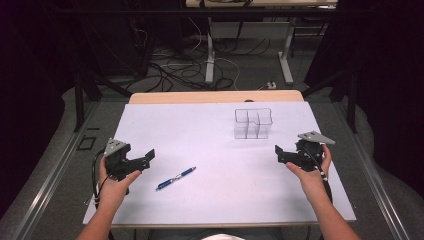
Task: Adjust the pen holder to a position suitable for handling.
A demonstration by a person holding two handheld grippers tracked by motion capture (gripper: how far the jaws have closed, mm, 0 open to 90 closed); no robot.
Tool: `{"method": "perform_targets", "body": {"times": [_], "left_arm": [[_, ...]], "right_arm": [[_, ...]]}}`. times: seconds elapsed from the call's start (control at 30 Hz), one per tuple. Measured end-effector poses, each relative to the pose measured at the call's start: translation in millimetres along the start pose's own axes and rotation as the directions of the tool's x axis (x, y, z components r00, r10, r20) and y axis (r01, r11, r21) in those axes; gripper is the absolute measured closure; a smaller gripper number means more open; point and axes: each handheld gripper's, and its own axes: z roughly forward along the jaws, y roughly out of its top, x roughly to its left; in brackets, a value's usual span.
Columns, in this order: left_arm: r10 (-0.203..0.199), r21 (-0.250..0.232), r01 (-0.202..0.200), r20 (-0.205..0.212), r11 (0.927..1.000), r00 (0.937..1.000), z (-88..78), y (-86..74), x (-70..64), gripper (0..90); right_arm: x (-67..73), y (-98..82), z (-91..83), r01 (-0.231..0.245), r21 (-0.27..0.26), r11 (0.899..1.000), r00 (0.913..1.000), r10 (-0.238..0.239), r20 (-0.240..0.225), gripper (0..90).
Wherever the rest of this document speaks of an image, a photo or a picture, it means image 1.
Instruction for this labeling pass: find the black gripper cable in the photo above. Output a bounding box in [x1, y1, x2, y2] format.
[91, 148, 116, 240]
[301, 145, 334, 205]

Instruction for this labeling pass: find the clear plastic organizer box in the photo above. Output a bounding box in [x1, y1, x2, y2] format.
[233, 107, 274, 140]

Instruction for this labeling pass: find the blue pen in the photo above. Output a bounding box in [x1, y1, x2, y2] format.
[155, 166, 197, 192]

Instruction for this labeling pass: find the person's left hand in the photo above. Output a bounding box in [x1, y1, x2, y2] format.
[97, 156, 143, 208]

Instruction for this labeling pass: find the white desk with metal legs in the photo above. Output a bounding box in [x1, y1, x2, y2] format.
[185, 0, 339, 86]

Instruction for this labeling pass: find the black metal stand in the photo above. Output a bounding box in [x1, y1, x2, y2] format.
[301, 66, 360, 135]
[72, 19, 134, 133]

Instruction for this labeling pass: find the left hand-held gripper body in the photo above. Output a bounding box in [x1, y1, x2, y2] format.
[103, 137, 150, 182]

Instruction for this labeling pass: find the wooden table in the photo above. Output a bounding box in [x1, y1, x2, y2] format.
[83, 89, 357, 230]

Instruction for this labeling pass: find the tangle of black floor cables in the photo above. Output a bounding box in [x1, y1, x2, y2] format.
[123, 36, 272, 93]

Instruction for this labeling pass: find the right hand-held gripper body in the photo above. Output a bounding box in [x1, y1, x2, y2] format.
[290, 130, 336, 173]

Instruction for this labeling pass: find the metal floor rail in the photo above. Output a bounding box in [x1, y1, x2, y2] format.
[333, 99, 412, 240]
[11, 99, 102, 240]

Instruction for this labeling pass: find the person's clothing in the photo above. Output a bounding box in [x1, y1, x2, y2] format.
[133, 227, 314, 240]

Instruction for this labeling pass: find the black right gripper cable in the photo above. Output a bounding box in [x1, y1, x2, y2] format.
[301, 145, 334, 205]

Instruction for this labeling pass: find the white floor cable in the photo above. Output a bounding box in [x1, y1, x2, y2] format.
[187, 16, 242, 92]

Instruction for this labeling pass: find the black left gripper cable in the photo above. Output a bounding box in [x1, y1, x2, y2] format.
[91, 148, 116, 240]

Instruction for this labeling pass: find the person's right hand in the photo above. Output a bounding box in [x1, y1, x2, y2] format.
[285, 143, 333, 203]

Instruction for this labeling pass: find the black curtain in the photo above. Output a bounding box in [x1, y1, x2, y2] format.
[0, 0, 78, 218]
[303, 0, 424, 200]

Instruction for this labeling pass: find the white table mat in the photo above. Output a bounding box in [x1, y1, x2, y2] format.
[82, 101, 357, 226]

